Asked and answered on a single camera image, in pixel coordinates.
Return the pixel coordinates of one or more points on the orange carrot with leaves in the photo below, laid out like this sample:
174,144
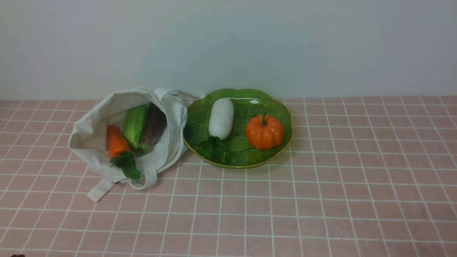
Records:
121,156

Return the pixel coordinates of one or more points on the white canvas tote bag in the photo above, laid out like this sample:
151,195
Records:
88,138

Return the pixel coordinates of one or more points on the white radish with leaves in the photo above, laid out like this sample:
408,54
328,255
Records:
219,127

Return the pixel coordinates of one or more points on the green glass leaf plate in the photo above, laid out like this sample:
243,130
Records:
235,152

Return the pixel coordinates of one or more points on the small orange pumpkin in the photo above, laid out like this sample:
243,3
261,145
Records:
264,132

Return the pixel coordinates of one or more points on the purple eggplant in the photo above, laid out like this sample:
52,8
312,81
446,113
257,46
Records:
153,129

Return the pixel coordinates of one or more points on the green cucumber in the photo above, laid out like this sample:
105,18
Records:
134,124

